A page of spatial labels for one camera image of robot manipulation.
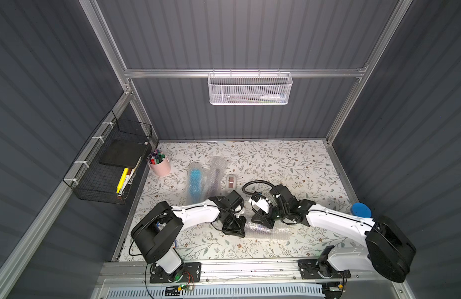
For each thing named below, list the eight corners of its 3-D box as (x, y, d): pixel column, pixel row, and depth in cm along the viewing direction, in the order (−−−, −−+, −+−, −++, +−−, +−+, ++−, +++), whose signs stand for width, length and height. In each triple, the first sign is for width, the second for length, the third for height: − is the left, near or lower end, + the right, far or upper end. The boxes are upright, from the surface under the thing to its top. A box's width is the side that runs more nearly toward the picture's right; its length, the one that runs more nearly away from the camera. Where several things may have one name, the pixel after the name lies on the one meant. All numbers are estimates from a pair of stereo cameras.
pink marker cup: (155, 176, 106) (146, 161, 96) (158, 164, 111) (150, 149, 101) (169, 176, 106) (162, 161, 96) (172, 164, 111) (165, 149, 101)
